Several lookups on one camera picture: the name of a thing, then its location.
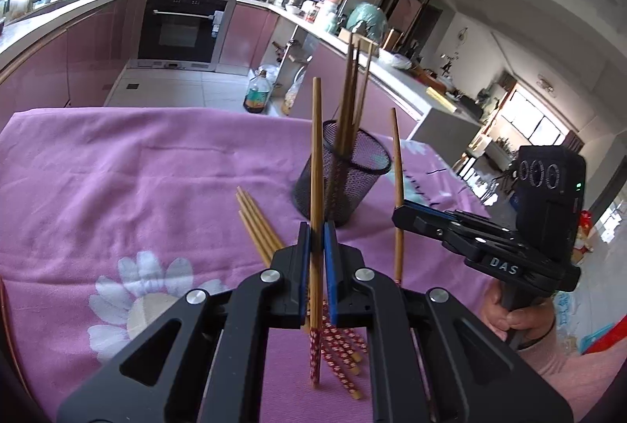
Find narrow pink base cabinet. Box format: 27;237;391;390
220;2;280;76

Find white plastic bag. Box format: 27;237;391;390
379;51;412;70

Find dark dining table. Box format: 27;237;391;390
455;92;486;120

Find person's right hand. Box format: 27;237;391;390
480;280;556;345

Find set of wooden chopsticks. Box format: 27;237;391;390
236;31;373;401

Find person's right forearm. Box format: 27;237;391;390
519;325;627;423

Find floral-handled bamboo chopstick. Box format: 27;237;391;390
308;78;325;389
390;108;406;287

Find framed painting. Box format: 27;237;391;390
392;0;422;37

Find long pink base cabinets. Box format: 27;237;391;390
0;0;148;110

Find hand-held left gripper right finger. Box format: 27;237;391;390
323;220;574;423

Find pink floral tablecloth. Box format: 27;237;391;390
0;107;495;423

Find living room window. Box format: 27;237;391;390
500;87;569;147

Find steel kitchen sink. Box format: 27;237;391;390
34;0;79;13

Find black built-in oven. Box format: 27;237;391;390
138;0;236;72

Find yellow flat box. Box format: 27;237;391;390
425;87;458;113

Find chopsticks standing in cup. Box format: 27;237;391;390
289;41;422;135

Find clear plastic food bag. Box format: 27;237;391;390
281;70;307;115

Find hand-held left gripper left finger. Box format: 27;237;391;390
56;221;314;423

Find black mesh holder cup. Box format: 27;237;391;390
292;121;393;228

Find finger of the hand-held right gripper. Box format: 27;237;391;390
402;200;513;234
392;206;457;248

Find cooking oil bottle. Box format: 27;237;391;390
243;69;271;114

